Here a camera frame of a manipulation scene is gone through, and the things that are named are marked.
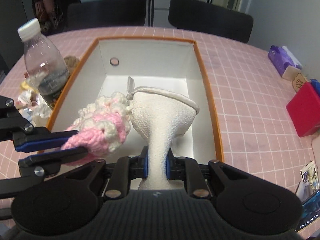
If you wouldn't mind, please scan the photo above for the blue packet on red box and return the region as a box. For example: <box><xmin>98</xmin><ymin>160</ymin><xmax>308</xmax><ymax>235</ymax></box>
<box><xmin>310</xmin><ymin>79</ymin><xmax>320</xmax><ymax>96</ymax></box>

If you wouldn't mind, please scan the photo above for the small wooden speaker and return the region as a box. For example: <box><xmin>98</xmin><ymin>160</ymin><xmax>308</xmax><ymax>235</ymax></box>
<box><xmin>281</xmin><ymin>66</ymin><xmax>308</xmax><ymax>92</ymax></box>

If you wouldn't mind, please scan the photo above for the brown plush toy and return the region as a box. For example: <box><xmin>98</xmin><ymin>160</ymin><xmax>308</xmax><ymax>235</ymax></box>
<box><xmin>64</xmin><ymin>55</ymin><xmax>80</xmax><ymax>75</ymax></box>

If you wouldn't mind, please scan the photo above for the yellow cleaning cloth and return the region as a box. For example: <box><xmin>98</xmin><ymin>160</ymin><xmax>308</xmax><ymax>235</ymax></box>
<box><xmin>20</xmin><ymin>80</ymin><xmax>33</xmax><ymax>91</ymax></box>

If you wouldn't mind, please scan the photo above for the red box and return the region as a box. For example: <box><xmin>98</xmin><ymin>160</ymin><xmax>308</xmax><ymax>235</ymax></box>
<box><xmin>286</xmin><ymin>82</ymin><xmax>320</xmax><ymax>137</ymax></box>

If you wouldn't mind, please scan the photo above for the white terry cloth pouch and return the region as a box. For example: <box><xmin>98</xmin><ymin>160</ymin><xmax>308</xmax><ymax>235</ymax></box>
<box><xmin>127</xmin><ymin>77</ymin><xmax>200</xmax><ymax>190</ymax></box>

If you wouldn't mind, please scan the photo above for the pink white crochet piece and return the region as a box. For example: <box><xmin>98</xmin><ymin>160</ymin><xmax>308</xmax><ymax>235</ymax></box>
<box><xmin>61</xmin><ymin>92</ymin><xmax>133</xmax><ymax>166</ymax></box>

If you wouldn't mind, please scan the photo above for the left black chair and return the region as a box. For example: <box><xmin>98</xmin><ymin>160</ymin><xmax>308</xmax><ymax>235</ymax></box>
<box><xmin>67</xmin><ymin>0</ymin><xmax>146</xmax><ymax>30</ymax></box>

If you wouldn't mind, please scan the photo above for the orange cardboard box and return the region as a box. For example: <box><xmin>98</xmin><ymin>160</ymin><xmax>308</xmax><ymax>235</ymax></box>
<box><xmin>47</xmin><ymin>36</ymin><xmax>224</xmax><ymax>164</ymax></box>

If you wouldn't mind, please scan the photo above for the clear plastic water bottle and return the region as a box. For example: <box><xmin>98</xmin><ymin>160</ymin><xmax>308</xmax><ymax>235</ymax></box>
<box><xmin>17</xmin><ymin>18</ymin><xmax>70</xmax><ymax>109</ymax></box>

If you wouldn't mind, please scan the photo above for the purple tissue pack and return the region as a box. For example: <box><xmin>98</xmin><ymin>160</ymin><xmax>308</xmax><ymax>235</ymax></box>
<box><xmin>268</xmin><ymin>45</ymin><xmax>302</xmax><ymax>81</ymax></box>

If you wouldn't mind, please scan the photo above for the silver foil bundle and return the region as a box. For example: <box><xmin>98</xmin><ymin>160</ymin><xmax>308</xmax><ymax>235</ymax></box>
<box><xmin>15</xmin><ymin>90</ymin><xmax>52</xmax><ymax>127</ymax></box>

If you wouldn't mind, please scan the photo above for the right black chair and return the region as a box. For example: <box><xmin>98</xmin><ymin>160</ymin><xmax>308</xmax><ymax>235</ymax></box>
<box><xmin>178</xmin><ymin>4</ymin><xmax>254</xmax><ymax>43</ymax></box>

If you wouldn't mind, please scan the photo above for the smartphone on stand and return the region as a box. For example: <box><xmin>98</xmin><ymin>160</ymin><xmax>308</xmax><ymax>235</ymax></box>
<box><xmin>296</xmin><ymin>190</ymin><xmax>320</xmax><ymax>232</ymax></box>

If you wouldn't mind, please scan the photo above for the black chair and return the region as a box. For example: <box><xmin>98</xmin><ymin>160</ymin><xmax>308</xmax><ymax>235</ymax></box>
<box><xmin>67</xmin><ymin>0</ymin><xmax>146</xmax><ymax>30</ymax></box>
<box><xmin>178</xmin><ymin>4</ymin><xmax>254</xmax><ymax>43</ymax></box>

